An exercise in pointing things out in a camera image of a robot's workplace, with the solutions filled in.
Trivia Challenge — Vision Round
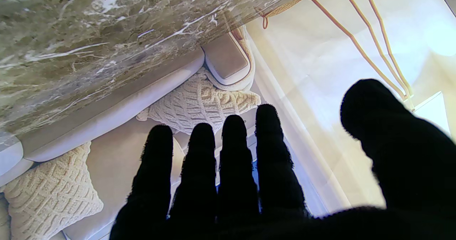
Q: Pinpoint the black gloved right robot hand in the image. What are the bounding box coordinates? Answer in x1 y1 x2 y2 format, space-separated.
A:
110 79 456 240

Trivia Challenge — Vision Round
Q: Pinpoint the sheer cream curtain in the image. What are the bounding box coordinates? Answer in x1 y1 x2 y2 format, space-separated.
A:
246 19 387 212

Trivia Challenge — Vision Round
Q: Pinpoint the woven basket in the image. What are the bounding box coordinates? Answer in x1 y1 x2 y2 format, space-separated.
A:
260 0 318 30

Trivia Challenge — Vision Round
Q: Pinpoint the cream knitted pillow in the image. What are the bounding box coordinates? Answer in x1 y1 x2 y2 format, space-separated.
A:
136 67 261 135
0 142 104 240

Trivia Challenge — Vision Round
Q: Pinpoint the beige sofa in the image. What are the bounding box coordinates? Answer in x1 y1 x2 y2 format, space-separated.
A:
0 26 257 240

